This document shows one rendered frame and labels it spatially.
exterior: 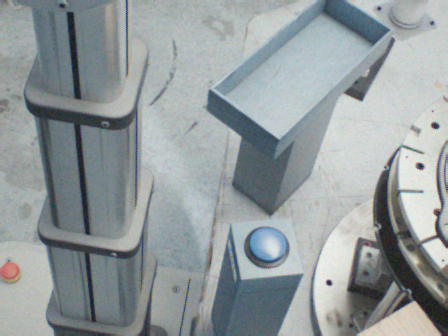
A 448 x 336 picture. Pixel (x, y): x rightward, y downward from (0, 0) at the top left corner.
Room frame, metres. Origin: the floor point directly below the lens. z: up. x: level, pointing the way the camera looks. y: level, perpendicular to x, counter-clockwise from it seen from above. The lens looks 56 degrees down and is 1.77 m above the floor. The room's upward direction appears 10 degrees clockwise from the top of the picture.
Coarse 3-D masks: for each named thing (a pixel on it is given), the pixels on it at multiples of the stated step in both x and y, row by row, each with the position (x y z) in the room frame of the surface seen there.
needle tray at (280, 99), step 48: (336, 0) 0.79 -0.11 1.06; (288, 48) 0.71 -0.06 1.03; (336, 48) 0.73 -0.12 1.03; (384, 48) 0.73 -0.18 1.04; (240, 96) 0.62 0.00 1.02; (288, 96) 0.63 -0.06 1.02; (336, 96) 0.64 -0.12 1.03; (240, 144) 0.64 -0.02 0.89; (288, 144) 0.56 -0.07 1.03; (288, 192) 0.63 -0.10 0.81
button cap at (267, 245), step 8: (256, 232) 0.42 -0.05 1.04; (264, 232) 0.42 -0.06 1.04; (272, 232) 0.42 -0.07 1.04; (256, 240) 0.41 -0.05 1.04; (264, 240) 0.41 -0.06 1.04; (272, 240) 0.41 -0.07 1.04; (280, 240) 0.41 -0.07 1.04; (256, 248) 0.40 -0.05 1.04; (264, 248) 0.40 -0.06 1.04; (272, 248) 0.40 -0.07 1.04; (280, 248) 0.40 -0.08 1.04; (256, 256) 0.39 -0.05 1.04; (264, 256) 0.39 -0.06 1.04; (272, 256) 0.39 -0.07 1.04; (280, 256) 0.39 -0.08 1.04
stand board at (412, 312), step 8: (408, 304) 0.35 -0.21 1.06; (416, 304) 0.36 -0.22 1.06; (400, 312) 0.34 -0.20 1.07; (408, 312) 0.35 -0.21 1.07; (416, 312) 0.35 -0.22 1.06; (384, 320) 0.33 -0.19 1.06; (392, 320) 0.33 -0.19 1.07; (400, 320) 0.34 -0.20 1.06; (408, 320) 0.34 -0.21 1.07; (416, 320) 0.34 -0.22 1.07; (424, 320) 0.34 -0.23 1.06; (368, 328) 0.32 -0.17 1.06; (376, 328) 0.32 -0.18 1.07; (384, 328) 0.32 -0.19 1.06; (392, 328) 0.32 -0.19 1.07; (400, 328) 0.33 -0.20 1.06; (408, 328) 0.33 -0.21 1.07; (416, 328) 0.33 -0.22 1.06; (424, 328) 0.33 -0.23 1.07; (432, 328) 0.33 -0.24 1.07
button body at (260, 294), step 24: (240, 240) 0.41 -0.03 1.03; (288, 240) 0.42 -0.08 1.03; (240, 264) 0.38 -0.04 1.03; (288, 264) 0.39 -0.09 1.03; (240, 288) 0.36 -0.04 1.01; (264, 288) 0.37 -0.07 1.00; (288, 288) 0.38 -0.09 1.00; (216, 312) 0.41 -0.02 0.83; (240, 312) 0.37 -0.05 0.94; (264, 312) 0.38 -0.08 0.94
